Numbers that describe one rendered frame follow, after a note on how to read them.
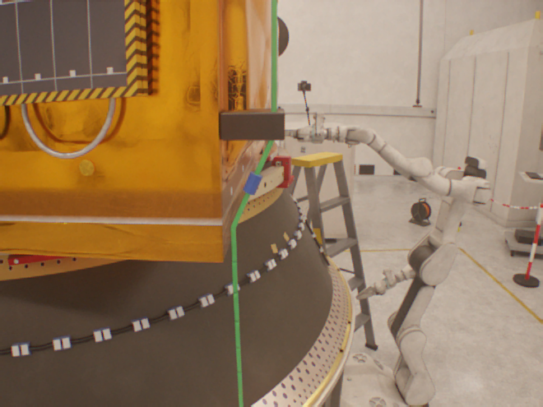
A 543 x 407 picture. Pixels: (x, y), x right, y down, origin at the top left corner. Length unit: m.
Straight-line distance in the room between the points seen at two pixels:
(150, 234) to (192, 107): 0.16
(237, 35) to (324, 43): 8.33
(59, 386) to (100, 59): 0.64
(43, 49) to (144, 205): 0.20
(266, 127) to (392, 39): 8.74
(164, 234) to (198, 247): 0.04
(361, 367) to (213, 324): 1.69
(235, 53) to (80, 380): 0.67
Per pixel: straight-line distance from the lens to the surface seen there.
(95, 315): 0.83
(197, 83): 0.41
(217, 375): 0.91
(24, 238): 0.55
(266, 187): 1.06
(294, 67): 8.66
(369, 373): 2.52
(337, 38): 8.83
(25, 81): 0.44
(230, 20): 0.44
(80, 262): 0.83
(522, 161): 6.57
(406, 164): 1.65
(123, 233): 0.47
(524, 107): 6.47
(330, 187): 4.82
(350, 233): 2.83
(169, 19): 0.42
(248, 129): 0.41
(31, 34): 0.44
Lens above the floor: 1.94
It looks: 16 degrees down
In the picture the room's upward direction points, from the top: straight up
